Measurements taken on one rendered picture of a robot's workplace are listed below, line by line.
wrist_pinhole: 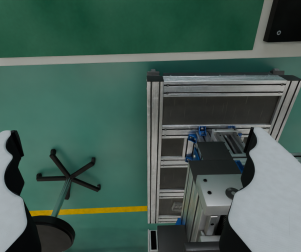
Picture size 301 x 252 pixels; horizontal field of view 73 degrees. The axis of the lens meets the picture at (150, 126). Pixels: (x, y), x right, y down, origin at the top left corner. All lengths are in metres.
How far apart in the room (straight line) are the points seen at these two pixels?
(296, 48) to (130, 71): 0.92
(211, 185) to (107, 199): 1.62
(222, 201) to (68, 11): 0.52
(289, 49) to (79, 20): 0.50
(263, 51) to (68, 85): 1.13
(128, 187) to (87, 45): 1.53
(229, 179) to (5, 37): 0.61
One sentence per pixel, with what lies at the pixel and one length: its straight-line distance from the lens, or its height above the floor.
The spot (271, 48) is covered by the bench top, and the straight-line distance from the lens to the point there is 0.60.
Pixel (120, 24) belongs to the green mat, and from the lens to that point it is 0.51.
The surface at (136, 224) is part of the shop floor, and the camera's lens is 2.36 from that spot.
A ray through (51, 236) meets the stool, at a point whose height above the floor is 0.56.
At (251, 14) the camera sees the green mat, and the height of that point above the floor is 0.75.
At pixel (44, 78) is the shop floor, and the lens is 1.46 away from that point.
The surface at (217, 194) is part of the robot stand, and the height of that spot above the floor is 0.96.
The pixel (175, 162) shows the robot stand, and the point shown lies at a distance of 1.41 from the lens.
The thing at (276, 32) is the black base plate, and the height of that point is 0.77.
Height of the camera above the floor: 1.26
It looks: 58 degrees down
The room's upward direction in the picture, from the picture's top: 176 degrees clockwise
